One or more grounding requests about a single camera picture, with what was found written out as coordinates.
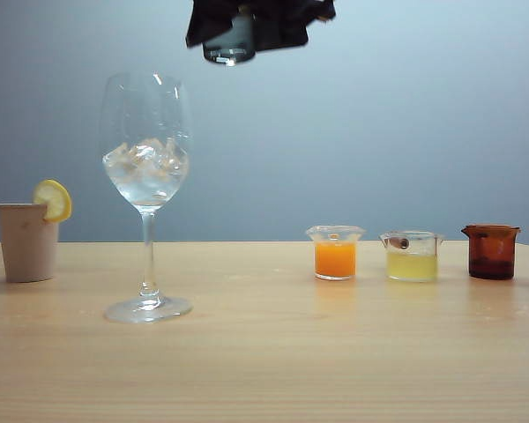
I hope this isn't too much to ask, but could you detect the tall clear wine glass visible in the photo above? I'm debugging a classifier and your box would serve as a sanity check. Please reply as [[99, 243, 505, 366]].
[[100, 72, 194, 324]]

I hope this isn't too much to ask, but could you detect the clear measuring cup yellow juice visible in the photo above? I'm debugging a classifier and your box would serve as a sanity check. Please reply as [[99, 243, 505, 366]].
[[378, 230, 445, 284]]

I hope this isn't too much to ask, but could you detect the yellow lemon slice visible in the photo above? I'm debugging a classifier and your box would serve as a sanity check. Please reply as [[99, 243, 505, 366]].
[[32, 179, 73, 224]]

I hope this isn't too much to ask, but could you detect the smoky grey glass measuring cup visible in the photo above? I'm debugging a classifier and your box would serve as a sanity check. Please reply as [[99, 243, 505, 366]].
[[201, 11, 257, 67]]

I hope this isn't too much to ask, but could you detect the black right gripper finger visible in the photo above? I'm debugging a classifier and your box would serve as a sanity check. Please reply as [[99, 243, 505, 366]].
[[250, 0, 337, 53], [185, 0, 242, 48]]

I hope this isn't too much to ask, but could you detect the amber brown glass measuring cup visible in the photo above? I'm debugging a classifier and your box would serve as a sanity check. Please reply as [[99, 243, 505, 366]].
[[460, 223, 523, 280]]

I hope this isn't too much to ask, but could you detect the clear measuring cup orange juice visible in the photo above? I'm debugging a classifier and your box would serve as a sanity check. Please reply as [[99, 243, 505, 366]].
[[305, 225, 366, 282]]

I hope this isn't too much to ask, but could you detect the beige paper cup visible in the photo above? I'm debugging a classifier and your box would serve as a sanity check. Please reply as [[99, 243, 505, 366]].
[[0, 203, 59, 284]]

